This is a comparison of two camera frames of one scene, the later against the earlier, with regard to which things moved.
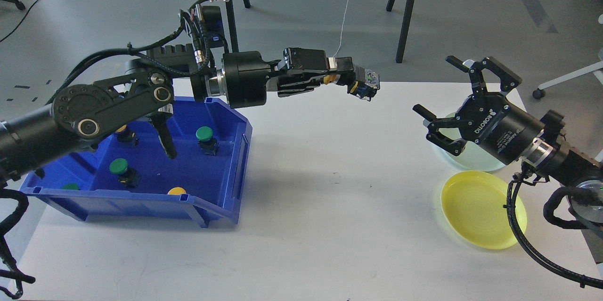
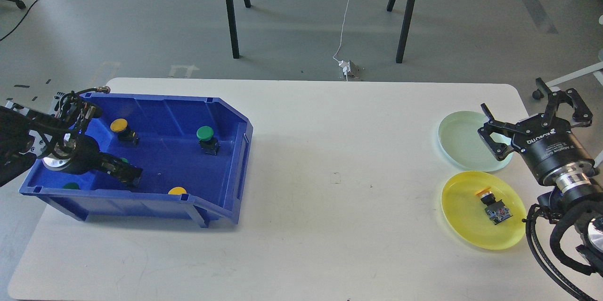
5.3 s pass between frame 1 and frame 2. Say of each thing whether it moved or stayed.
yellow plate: stayed
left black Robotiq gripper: moved
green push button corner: stayed
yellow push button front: stayed
